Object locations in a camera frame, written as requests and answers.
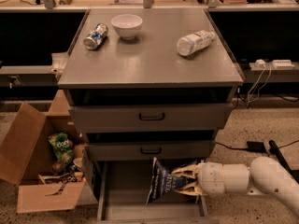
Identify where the blue chip bag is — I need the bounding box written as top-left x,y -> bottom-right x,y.
147,158 -> 197,203

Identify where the black bar on floor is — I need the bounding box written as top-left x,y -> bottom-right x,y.
269,140 -> 299,183

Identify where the green snack bag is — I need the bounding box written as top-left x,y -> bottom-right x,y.
48,133 -> 73,164

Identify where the white power strip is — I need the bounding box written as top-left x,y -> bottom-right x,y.
272,60 -> 294,69

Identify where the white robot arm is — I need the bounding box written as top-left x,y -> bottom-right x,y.
171,157 -> 299,217

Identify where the white plug adapter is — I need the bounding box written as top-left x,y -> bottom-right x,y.
255,59 -> 266,68

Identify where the grey drawer cabinet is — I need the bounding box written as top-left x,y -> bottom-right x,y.
57,7 -> 245,224

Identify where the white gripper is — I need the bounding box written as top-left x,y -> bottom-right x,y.
171,162 -> 225,196

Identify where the brown cardboard box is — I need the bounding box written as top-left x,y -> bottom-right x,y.
0,91 -> 94,213

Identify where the middle grey drawer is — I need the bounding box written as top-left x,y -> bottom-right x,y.
85,140 -> 215,161

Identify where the clear plastic water bottle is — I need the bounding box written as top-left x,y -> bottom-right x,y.
177,30 -> 215,56

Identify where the bottom grey open drawer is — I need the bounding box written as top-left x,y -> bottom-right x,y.
97,161 -> 220,224

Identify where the silver blue soda can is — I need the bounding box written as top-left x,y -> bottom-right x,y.
83,23 -> 108,50

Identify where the brown snack pack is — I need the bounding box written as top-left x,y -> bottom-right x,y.
38,172 -> 84,184

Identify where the black power adapter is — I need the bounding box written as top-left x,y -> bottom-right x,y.
247,141 -> 266,153

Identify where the top grey drawer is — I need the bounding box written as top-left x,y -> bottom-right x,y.
69,104 -> 233,133

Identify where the white bowl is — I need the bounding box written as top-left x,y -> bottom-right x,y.
111,14 -> 143,40

